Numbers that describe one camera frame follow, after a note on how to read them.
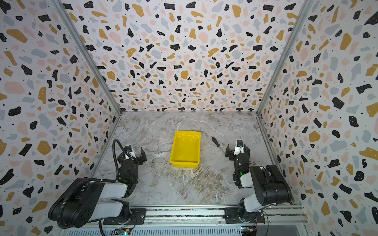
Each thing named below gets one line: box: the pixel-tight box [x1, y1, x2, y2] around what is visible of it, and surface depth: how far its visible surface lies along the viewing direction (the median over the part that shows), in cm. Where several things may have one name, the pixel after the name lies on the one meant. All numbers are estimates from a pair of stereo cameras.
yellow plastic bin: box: [169, 130, 202, 169], surface depth 102 cm
